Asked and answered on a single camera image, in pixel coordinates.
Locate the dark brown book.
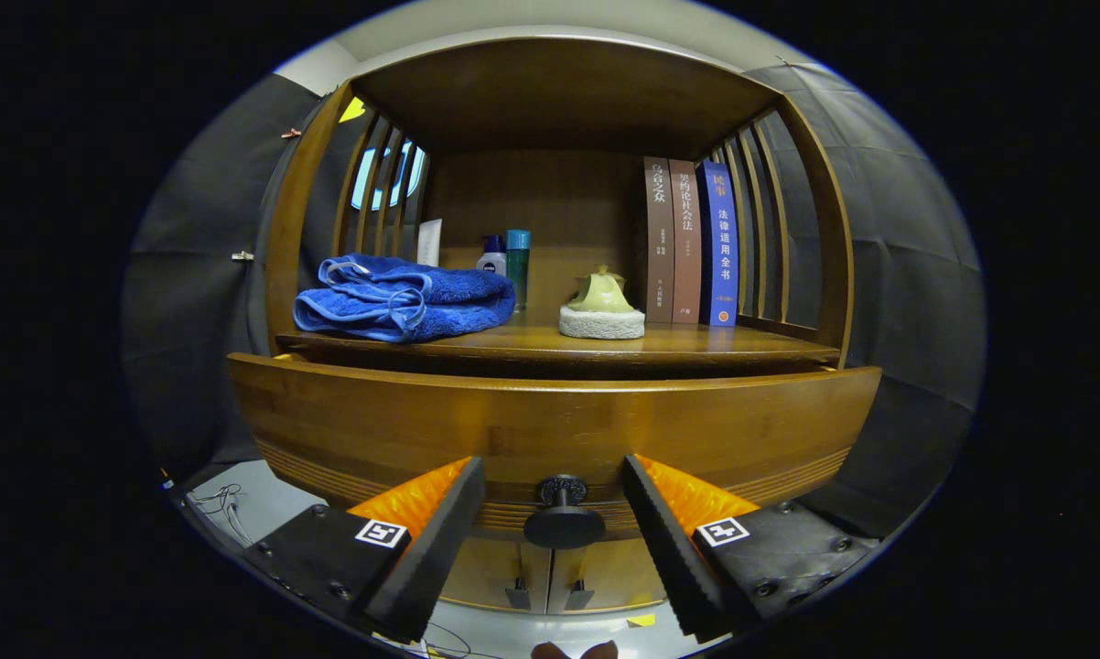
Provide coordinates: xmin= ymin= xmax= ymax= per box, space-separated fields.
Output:
xmin=642 ymin=156 xmax=676 ymax=324

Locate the teal bottle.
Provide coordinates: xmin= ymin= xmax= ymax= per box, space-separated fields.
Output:
xmin=506 ymin=229 xmax=532 ymax=312

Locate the blue book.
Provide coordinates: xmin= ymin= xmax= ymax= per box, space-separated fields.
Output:
xmin=696 ymin=161 xmax=740 ymax=328

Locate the reddish brown book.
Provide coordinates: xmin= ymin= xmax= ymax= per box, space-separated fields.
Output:
xmin=668 ymin=158 xmax=704 ymax=325

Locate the folded blue towel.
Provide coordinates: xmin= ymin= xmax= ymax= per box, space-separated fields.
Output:
xmin=293 ymin=254 xmax=518 ymax=344

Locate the wooden drawer with black knob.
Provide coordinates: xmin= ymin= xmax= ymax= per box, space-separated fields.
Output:
xmin=226 ymin=352 xmax=883 ymax=550

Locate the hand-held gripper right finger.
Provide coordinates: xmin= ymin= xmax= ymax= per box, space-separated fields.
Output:
xmin=622 ymin=454 xmax=880 ymax=644

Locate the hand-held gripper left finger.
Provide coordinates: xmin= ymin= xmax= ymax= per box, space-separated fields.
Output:
xmin=243 ymin=456 xmax=487 ymax=644

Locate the wooden countertop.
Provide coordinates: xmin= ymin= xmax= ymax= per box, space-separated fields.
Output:
xmin=275 ymin=307 xmax=842 ymax=367

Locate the wooden cabinet door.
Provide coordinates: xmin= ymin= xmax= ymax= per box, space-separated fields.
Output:
xmin=440 ymin=535 xmax=551 ymax=614
xmin=546 ymin=538 xmax=670 ymax=612

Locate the brown wooden cabinet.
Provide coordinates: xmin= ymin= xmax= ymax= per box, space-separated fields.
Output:
xmin=226 ymin=37 xmax=883 ymax=616

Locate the thin white cable bundle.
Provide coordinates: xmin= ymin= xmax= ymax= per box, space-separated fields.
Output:
xmin=189 ymin=483 xmax=253 ymax=547

